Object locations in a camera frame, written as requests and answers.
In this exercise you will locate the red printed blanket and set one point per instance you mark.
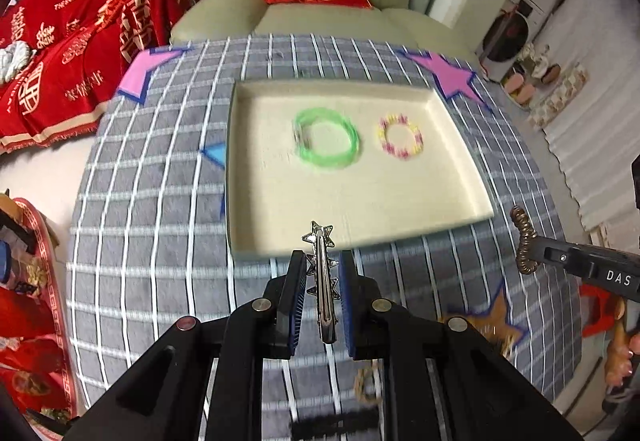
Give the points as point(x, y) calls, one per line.
point(82, 48)

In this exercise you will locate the grey checkered tablecloth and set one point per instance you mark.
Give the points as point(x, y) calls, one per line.
point(199, 187)

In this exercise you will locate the black snap hair clip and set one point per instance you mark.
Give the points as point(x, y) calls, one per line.
point(333, 425)

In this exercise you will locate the beige jewelry tray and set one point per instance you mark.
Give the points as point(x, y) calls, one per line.
point(415, 174)

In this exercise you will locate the beige green armchair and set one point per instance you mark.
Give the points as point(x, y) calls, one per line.
point(390, 21)

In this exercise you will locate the silver star hair clip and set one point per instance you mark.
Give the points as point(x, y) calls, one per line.
point(319, 267)

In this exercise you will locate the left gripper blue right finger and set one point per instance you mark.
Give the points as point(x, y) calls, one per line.
point(354, 291)

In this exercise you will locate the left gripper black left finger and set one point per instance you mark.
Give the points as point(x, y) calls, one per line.
point(291, 289)

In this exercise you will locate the green plastic bangle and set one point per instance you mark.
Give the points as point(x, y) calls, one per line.
point(325, 138)

